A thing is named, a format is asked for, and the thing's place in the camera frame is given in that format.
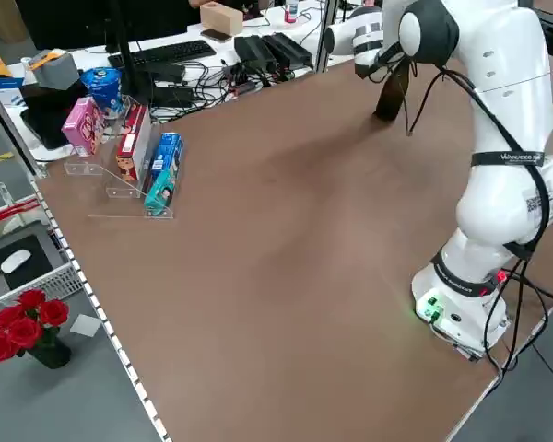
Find aluminium frame post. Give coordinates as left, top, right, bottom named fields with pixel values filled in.
left=314, top=0, right=340, bottom=75

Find black mouse mat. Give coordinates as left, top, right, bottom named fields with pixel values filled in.
left=0, top=234, right=57, bottom=292

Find black ribbed power supply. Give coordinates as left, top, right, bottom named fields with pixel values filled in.
left=233, top=35, right=278, bottom=71
left=261, top=32, right=315, bottom=71

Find black laptop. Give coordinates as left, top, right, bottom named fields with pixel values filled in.
left=18, top=84, right=92, bottom=152

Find red brown snack box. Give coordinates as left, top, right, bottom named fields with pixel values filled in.
left=114, top=104, right=153, bottom=182

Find dark glass bottle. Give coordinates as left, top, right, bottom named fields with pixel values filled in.
left=372, top=62, right=414, bottom=123

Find blue round snack tub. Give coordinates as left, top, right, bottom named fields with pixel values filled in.
left=79, top=66, right=125, bottom=120

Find white plastic basket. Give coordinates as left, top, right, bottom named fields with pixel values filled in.
left=0, top=194, right=86, bottom=305

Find brown cardboard box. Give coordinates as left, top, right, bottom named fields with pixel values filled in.
left=198, top=1, right=245, bottom=36

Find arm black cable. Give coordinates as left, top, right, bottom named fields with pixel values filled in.
left=404, top=50, right=553, bottom=262

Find pink snack box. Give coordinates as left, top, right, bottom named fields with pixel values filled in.
left=60, top=97, right=107, bottom=158

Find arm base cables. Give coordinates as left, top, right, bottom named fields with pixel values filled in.
left=482, top=257, right=553, bottom=393

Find grey box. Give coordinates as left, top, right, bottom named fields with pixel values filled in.
left=29, top=49, right=83, bottom=92

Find clear stepped acrylic shelf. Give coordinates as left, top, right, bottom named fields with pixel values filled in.
left=63, top=94, right=186, bottom=222

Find black keyboard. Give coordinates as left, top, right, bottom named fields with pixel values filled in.
left=107, top=40, right=217, bottom=66

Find tangle of black cables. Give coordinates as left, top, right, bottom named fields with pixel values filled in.
left=150, top=58, right=288, bottom=122

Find blue teal snack box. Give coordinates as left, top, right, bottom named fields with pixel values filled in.
left=143, top=132, right=186, bottom=218

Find black monitor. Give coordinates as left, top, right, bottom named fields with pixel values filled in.
left=16, top=0, right=190, bottom=100

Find red roses in black vase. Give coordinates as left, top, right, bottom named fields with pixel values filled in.
left=0, top=288, right=74, bottom=371

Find white card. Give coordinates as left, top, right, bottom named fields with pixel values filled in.
left=68, top=313, right=102, bottom=338

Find blue white box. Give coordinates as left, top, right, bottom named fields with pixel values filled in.
left=0, top=75, right=29, bottom=111

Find white computer mouse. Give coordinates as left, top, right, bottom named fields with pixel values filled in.
left=0, top=249, right=33, bottom=274

